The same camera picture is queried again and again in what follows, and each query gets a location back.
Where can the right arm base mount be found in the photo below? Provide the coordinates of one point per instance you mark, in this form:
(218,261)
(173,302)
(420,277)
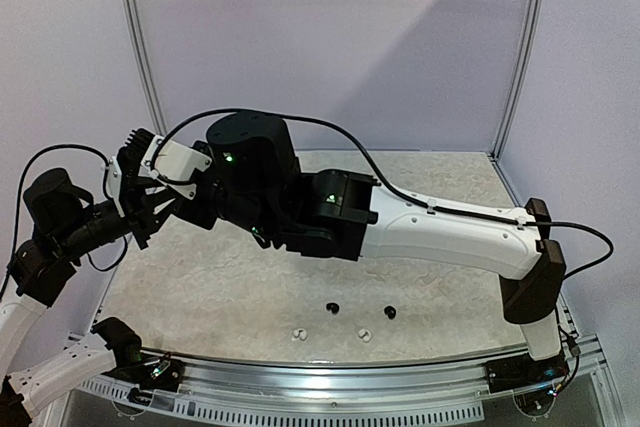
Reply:
(520,371)

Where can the white earbud right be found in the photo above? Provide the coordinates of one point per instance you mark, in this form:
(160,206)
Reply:
(365,335)

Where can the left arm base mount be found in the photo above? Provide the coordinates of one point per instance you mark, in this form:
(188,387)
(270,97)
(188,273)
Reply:
(162,372)

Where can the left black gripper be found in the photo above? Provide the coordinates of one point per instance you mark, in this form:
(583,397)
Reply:
(139,209)

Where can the aluminium frame post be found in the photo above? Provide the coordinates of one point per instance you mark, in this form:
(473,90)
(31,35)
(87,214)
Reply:
(526,42)
(145,72)

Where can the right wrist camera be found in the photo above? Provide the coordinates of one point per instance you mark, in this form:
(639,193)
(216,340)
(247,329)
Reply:
(145,156)

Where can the white earbud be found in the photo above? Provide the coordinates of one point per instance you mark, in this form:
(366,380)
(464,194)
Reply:
(365,335)
(300,334)

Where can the aluminium front rail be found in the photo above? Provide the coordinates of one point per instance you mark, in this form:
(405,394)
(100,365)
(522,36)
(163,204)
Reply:
(456,392)

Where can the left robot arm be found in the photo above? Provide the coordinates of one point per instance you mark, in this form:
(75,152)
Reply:
(67,225)

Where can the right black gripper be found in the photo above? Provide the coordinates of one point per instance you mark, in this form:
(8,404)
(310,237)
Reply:
(195,204)

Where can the left aluminium frame post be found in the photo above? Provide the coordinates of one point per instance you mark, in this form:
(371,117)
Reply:
(145,72)

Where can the black earbud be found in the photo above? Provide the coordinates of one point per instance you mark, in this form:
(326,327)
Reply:
(390,312)
(333,308)

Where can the black earbud left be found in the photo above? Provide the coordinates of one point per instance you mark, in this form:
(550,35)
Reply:
(333,308)

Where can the black earbud right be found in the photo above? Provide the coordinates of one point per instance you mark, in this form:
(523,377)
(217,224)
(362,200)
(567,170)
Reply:
(390,312)

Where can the white earbud left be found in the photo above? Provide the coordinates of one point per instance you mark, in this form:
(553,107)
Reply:
(300,334)

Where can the right aluminium frame post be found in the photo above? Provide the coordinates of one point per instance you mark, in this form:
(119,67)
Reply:
(526,42)

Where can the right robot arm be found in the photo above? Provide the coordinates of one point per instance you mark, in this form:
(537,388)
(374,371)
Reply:
(247,173)

